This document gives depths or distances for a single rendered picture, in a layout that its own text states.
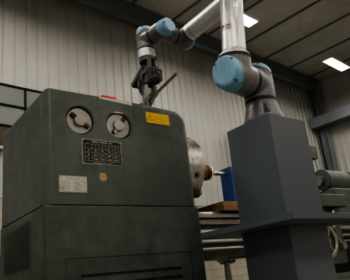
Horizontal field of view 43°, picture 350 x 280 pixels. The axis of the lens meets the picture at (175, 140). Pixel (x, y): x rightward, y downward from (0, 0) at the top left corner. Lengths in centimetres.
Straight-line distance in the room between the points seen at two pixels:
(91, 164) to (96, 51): 964
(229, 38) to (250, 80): 17
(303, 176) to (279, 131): 17
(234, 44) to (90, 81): 910
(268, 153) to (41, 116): 75
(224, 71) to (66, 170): 62
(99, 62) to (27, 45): 183
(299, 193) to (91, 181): 68
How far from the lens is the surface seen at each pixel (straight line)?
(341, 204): 233
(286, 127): 155
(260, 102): 160
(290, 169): 150
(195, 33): 196
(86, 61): 1081
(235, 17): 163
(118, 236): 149
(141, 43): 196
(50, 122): 149
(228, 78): 152
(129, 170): 156
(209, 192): 1208
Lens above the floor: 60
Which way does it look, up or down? 18 degrees up
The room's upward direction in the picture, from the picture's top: 6 degrees counter-clockwise
